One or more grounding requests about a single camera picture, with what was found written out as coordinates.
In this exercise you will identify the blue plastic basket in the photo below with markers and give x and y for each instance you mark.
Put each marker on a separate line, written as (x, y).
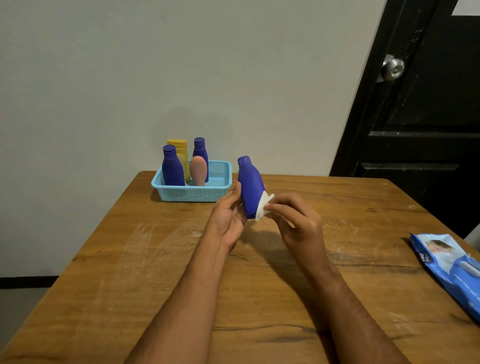
(217, 189)

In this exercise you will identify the person's left forearm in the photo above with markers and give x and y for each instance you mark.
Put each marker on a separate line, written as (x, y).
(183, 311)

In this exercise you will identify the yellow capped bottle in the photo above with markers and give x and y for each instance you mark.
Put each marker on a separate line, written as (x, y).
(178, 144)

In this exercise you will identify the black panel door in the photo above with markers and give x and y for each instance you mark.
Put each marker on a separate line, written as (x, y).
(420, 108)

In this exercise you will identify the white wipe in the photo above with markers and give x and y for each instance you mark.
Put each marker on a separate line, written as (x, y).
(262, 204)

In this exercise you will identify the person's left hand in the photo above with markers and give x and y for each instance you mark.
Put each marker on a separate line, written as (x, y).
(225, 225)

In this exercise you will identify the white paper sheet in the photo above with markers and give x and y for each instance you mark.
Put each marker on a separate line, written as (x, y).
(467, 7)

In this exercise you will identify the person's right forearm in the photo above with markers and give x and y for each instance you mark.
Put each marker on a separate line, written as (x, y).
(360, 322)

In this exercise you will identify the small blue patterned bottle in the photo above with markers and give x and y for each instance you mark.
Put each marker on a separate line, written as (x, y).
(200, 148)

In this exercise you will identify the peach pink bottle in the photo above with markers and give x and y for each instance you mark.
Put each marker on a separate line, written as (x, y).
(198, 171)

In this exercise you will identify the person's right hand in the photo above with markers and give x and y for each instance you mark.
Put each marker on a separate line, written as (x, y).
(305, 236)

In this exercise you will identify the wooden table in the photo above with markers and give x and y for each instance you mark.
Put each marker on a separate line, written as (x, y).
(131, 277)

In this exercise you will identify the silver door knob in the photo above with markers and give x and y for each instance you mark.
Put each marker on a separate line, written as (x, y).
(392, 69)

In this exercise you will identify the blue wet wipes pack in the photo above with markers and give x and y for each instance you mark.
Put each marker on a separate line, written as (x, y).
(450, 266)

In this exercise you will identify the black baseboard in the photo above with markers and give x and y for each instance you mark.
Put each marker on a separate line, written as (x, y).
(28, 282)

